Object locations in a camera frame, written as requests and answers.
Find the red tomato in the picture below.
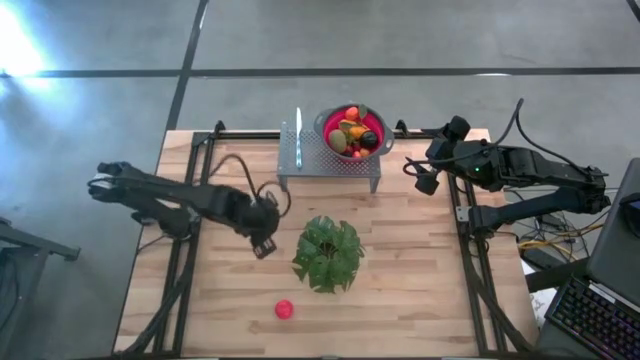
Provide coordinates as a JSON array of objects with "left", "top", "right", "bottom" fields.
[{"left": 274, "top": 299, "right": 295, "bottom": 321}]

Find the black backlit keyboard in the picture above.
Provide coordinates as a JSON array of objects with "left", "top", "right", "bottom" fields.
[{"left": 544, "top": 273, "right": 640, "bottom": 360}]

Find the monstera plant in white pot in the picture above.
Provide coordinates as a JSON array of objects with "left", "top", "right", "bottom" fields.
[{"left": 292, "top": 215, "right": 366, "bottom": 295}]

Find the green kiwi fruit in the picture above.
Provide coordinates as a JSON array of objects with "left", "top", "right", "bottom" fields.
[{"left": 328, "top": 129, "right": 349, "bottom": 155}]

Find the computer monitor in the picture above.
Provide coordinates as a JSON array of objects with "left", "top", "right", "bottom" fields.
[{"left": 584, "top": 157, "right": 640, "bottom": 306}]

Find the grey perforated metal rack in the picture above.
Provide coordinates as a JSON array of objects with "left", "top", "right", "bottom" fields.
[{"left": 277, "top": 119, "right": 383, "bottom": 195}]

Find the red collapsible colander grey rim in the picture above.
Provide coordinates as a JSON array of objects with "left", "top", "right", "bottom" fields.
[{"left": 313, "top": 103, "right": 395, "bottom": 164}]

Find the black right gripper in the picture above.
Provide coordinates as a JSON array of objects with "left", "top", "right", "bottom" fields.
[{"left": 414, "top": 115, "right": 471, "bottom": 196}]

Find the white paper sheet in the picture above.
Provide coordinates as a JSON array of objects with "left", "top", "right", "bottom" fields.
[{"left": 519, "top": 259, "right": 559, "bottom": 326}]

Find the kitchen knife light blue handle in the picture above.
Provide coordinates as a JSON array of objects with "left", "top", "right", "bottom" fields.
[{"left": 294, "top": 106, "right": 304, "bottom": 169}]

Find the black aluminium table frame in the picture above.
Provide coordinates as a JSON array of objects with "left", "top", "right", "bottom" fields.
[{"left": 117, "top": 119, "right": 539, "bottom": 359}]

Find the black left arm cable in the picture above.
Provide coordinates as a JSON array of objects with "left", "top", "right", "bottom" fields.
[{"left": 207, "top": 153, "right": 292, "bottom": 219}]

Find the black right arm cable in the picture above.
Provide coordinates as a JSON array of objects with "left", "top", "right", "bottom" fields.
[{"left": 402, "top": 98, "right": 601, "bottom": 176}]

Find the black round device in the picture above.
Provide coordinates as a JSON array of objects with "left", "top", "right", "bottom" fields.
[{"left": 618, "top": 192, "right": 640, "bottom": 237}]

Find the dark computer desk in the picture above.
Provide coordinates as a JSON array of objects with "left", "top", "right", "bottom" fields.
[{"left": 524, "top": 257, "right": 640, "bottom": 360}]

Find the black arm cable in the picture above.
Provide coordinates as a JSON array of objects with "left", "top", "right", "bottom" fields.
[
  {"left": 402, "top": 98, "right": 601, "bottom": 176},
  {"left": 207, "top": 153, "right": 292, "bottom": 219}
]

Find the yellow floor cable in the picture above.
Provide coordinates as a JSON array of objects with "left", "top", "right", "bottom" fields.
[{"left": 517, "top": 222, "right": 601, "bottom": 251}]

